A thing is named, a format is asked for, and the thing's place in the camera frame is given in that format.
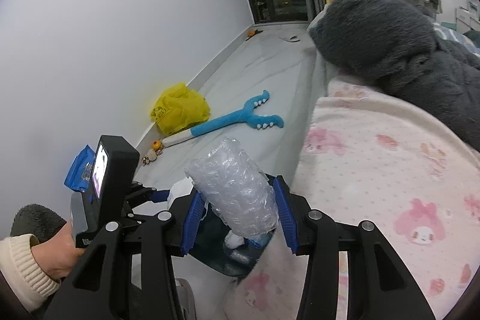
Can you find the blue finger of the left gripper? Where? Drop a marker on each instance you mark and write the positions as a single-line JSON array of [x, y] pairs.
[[158, 196]]

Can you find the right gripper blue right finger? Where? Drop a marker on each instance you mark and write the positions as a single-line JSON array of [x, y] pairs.
[[286, 213]]

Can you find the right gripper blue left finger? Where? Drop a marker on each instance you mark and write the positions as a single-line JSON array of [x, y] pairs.
[[191, 222]]

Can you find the bubble wrap roll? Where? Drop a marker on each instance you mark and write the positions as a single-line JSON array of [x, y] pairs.
[[236, 188]]

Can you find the white sock pair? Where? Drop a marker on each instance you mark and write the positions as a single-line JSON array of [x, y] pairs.
[[181, 188]]

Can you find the blue tissue packet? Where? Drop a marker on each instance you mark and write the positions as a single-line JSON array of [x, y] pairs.
[[260, 241]]

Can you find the dark teal trash bin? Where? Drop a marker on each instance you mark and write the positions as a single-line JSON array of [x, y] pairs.
[[212, 247]]

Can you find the person's left hand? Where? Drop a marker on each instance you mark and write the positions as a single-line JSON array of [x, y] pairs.
[[57, 256]]

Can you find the blue snack bag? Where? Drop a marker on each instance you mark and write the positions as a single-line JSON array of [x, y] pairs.
[[79, 174]]

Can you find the yellow plastic bag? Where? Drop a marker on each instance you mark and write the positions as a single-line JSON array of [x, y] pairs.
[[178, 108]]

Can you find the pink cartoon print blanket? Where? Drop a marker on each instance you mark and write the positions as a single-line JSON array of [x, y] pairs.
[[370, 156]]

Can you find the blue plush slingshot toy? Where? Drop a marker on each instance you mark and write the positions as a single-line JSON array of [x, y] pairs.
[[245, 115]]

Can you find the white slipper on floor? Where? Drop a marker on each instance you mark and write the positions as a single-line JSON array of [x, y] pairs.
[[290, 39]]

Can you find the orange toy on floor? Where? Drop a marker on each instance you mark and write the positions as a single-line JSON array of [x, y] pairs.
[[253, 33]]

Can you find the dark grey fleece blanket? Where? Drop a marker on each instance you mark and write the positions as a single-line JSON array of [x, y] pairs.
[[390, 44]]

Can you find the blue white patterned duvet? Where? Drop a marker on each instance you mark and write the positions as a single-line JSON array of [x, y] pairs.
[[455, 38]]

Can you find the white dressing table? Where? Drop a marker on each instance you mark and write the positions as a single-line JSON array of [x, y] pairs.
[[467, 18]]

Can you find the small duck keychain toys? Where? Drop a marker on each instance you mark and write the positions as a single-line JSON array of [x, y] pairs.
[[153, 153]]

